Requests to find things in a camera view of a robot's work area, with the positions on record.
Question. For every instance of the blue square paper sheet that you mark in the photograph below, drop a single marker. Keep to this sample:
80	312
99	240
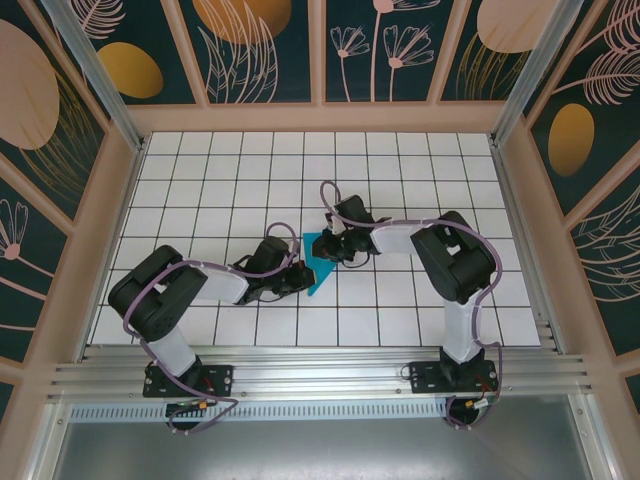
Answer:
320	275

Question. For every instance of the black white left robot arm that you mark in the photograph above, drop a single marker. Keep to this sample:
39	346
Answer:
150	300

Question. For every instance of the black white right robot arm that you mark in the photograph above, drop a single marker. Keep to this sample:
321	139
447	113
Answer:
455	260

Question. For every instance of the grey metal sheet panel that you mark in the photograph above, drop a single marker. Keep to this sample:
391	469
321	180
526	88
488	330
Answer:
320	450

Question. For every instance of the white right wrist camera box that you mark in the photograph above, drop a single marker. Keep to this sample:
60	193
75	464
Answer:
332	225

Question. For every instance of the aluminium mounting rail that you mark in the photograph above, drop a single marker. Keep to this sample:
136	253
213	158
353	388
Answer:
320	372

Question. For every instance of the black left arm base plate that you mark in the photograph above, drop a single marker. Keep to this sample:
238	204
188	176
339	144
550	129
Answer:
220	375

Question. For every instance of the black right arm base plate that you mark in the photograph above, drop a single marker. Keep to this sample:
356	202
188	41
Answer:
425	377

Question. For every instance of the aluminium frame post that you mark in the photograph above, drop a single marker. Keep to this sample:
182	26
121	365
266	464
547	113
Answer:
100	85
530	70

